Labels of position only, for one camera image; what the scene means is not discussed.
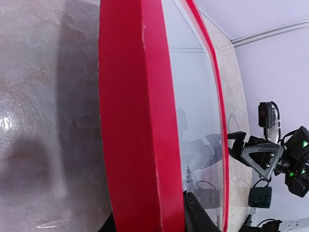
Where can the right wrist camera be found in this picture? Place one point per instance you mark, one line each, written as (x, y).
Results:
(269, 119)

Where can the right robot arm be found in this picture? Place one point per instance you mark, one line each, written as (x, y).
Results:
(297, 151)

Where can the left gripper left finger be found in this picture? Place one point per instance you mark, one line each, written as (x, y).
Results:
(109, 225)

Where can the clear acrylic sheet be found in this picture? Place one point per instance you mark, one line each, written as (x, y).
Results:
(197, 110)

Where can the wooden red photo frame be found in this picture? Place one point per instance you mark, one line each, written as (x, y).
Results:
(138, 116)

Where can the right aluminium post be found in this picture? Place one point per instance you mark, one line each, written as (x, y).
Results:
(272, 32)

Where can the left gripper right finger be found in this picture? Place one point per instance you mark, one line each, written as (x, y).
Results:
(196, 218)

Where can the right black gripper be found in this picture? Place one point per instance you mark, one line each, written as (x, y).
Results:
(265, 157)

